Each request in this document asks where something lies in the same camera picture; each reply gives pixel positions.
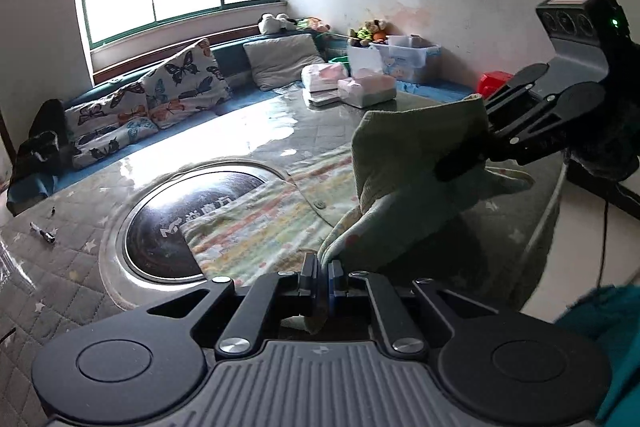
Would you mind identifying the teal sofa bench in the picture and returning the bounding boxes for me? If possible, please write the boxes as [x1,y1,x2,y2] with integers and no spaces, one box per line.
[7,29,477,216]

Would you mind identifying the green patterned garment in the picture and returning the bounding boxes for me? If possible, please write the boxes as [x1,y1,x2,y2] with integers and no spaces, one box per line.
[182,94,537,338]

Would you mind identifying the round black induction cooktop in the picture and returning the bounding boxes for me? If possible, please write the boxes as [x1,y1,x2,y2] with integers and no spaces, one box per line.
[121,168,274,284]

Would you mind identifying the brown plush toy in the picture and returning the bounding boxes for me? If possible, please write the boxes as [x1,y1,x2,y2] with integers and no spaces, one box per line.
[347,19,391,48]

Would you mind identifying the teal cloth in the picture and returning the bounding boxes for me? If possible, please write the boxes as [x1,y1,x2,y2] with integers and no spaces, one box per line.
[554,283,640,427]

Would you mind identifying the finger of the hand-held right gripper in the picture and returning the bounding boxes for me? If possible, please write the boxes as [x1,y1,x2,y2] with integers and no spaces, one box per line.
[437,99,568,181]
[484,63,550,118]

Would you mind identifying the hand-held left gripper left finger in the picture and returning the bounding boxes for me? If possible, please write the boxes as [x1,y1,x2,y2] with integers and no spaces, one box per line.
[147,253,320,358]

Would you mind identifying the black marker pen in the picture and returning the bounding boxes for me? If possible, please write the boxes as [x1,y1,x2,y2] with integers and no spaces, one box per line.
[29,221,57,245]

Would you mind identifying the grey pillow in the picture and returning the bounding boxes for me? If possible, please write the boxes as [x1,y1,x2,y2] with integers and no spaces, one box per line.
[243,33,326,92]

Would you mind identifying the red plastic toy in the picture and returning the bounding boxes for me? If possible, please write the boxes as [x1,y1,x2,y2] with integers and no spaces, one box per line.
[476,70,516,98]

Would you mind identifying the thin black power cable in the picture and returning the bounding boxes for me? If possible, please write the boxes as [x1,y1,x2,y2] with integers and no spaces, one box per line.
[597,179,627,289]

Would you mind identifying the flat white box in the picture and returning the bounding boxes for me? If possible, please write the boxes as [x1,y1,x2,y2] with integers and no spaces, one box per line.
[303,89,346,108]

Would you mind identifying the clear plastic storage box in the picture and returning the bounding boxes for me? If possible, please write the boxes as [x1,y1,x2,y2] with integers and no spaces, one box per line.
[346,34,444,84]

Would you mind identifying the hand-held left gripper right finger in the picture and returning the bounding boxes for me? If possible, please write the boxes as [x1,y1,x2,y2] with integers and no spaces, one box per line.
[327,261,483,355]

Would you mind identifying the black bag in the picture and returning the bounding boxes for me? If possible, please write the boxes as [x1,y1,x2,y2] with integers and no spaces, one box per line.
[10,99,76,181]

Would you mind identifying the colourful plush toys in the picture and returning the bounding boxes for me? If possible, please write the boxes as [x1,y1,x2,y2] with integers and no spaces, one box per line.
[297,16,334,34]

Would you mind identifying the white panda plush toy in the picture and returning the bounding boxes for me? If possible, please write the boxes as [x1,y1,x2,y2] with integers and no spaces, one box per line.
[257,12,299,36]

